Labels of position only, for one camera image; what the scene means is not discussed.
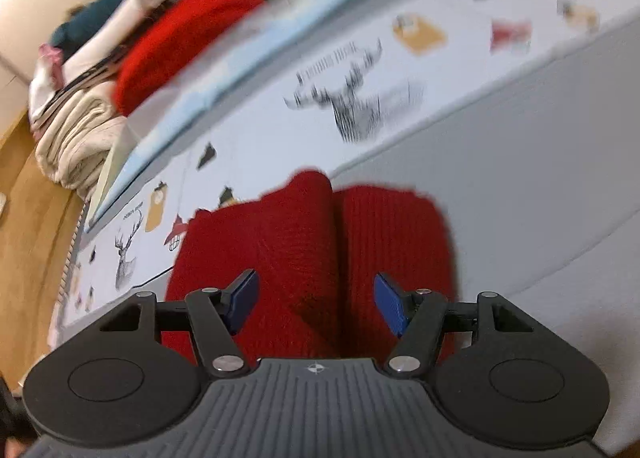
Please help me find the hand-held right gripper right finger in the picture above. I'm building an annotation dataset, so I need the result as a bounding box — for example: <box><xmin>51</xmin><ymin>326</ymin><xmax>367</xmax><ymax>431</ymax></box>
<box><xmin>373</xmin><ymin>273</ymin><xmax>540</xmax><ymax>380</ymax></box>

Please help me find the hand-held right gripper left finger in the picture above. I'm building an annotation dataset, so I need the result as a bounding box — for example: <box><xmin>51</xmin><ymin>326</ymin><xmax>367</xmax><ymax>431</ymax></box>
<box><xmin>99</xmin><ymin>269</ymin><xmax>260</xmax><ymax>380</ymax></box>

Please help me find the dark red knit sweater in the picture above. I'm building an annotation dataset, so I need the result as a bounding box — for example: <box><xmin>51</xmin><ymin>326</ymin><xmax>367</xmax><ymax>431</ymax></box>
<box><xmin>161</xmin><ymin>169</ymin><xmax>458</xmax><ymax>361</ymax></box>

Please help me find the grey printed bed sheet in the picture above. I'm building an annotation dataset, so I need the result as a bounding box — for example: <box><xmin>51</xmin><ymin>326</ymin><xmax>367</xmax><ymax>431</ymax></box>
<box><xmin>47</xmin><ymin>0</ymin><xmax>640</xmax><ymax>458</ymax></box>

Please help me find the light blue quilt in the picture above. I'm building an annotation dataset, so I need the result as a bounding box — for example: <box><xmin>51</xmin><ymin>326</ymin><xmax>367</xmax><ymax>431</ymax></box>
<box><xmin>85</xmin><ymin>0</ymin><xmax>566</xmax><ymax>233</ymax></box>

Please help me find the beige folded blanket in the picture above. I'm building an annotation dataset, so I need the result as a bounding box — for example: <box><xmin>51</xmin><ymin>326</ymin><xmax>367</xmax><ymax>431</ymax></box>
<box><xmin>34</xmin><ymin>92</ymin><xmax>131</xmax><ymax>199</ymax></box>

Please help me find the bright red folded sweater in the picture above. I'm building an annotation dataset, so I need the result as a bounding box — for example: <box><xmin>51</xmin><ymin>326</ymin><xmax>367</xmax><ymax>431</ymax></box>
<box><xmin>111</xmin><ymin>0</ymin><xmax>267</xmax><ymax>117</ymax></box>

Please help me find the white folded garment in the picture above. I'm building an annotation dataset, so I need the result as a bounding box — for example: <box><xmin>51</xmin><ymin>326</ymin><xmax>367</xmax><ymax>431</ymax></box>
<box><xmin>27</xmin><ymin>0</ymin><xmax>201</xmax><ymax>103</ymax></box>

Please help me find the pink cloth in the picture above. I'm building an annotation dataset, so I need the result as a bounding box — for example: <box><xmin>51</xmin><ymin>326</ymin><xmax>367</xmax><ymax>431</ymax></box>
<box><xmin>39</xmin><ymin>42</ymin><xmax>65</xmax><ymax>88</ymax></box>

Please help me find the teal shark plush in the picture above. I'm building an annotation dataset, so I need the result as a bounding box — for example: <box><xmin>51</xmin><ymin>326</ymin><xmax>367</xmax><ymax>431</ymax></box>
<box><xmin>49</xmin><ymin>0</ymin><xmax>173</xmax><ymax>61</ymax></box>

